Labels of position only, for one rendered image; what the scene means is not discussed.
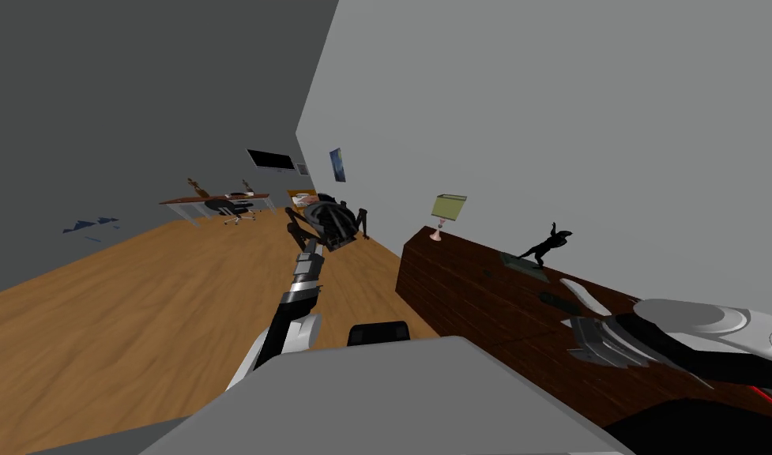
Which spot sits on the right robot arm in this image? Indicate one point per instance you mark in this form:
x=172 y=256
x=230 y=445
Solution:
x=708 y=322

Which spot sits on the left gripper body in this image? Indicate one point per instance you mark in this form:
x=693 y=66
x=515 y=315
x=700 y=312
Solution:
x=311 y=246

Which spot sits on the black figure statue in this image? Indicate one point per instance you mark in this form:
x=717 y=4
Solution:
x=540 y=248

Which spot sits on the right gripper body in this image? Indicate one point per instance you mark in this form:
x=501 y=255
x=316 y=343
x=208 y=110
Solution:
x=604 y=344

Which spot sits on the orange brown box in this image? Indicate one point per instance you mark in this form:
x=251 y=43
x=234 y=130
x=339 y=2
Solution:
x=299 y=193

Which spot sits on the brown desk with white legs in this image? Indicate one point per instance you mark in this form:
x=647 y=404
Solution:
x=189 y=201

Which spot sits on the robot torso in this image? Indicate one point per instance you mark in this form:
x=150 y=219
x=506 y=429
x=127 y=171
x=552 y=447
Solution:
x=392 y=404

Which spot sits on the black wall television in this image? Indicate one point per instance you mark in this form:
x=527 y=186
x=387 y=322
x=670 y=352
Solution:
x=270 y=160

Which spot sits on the small grey wall picture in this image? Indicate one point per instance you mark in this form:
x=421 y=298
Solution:
x=302 y=169

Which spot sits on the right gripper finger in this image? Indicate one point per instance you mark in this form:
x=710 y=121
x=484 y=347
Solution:
x=585 y=296
x=559 y=303

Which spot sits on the green shade table lamp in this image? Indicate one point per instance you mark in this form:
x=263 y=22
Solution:
x=449 y=207

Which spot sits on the black office chair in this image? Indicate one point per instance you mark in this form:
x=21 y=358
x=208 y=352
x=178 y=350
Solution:
x=231 y=206

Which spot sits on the black exercise machine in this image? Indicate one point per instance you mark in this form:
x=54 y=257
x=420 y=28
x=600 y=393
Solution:
x=334 y=221

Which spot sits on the blue wall picture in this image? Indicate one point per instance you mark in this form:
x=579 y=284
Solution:
x=337 y=165

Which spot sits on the dark brown wooden dresser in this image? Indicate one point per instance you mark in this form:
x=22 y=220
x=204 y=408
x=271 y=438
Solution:
x=461 y=284

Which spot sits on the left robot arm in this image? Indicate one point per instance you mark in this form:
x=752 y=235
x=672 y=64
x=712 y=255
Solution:
x=300 y=294

